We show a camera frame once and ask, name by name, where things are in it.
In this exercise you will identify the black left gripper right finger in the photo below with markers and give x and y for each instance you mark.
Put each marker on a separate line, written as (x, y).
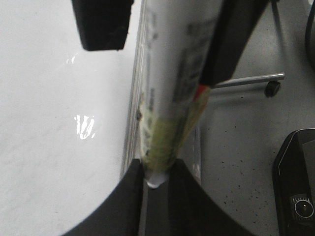
(192, 212)

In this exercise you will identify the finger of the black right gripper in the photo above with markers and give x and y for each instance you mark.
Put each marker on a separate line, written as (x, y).
(237, 20)
(102, 24)

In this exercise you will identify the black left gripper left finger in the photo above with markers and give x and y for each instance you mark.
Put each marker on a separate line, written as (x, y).
(119, 214)

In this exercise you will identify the white taped whiteboard marker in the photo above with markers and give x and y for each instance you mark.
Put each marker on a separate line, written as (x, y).
(176, 39)

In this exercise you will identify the black robot base with dial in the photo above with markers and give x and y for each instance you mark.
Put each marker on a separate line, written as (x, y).
(293, 175)

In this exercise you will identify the grey chair leg with caster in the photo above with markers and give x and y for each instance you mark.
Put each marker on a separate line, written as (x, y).
(272, 80)

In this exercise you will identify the white whiteboard with aluminium frame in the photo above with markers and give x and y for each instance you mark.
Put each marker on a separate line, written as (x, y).
(63, 117)

